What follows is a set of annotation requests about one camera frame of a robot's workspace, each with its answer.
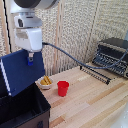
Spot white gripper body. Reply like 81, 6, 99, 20
14, 26, 44, 54

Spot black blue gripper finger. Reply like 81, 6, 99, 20
27, 51, 35, 67

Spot yellow food pieces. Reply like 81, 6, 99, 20
40, 75, 53, 86

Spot small white bowl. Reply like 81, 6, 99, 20
36, 77, 54, 91

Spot red plastic cup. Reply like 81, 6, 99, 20
56, 80, 71, 98

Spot black storage box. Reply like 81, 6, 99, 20
0, 82, 52, 128

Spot black toaster oven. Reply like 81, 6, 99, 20
92, 37, 128, 80

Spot wooden frame post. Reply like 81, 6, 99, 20
51, 0, 67, 78
83, 0, 102, 66
0, 0, 10, 58

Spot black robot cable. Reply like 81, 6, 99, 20
41, 41, 128, 71

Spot black wire rack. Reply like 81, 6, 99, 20
79, 65, 113, 86

